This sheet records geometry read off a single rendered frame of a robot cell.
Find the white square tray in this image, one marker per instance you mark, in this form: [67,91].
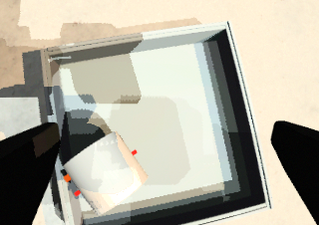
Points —
[179,97]

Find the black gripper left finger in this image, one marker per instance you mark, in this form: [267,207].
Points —
[27,161]

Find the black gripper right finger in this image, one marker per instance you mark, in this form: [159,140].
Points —
[297,147]

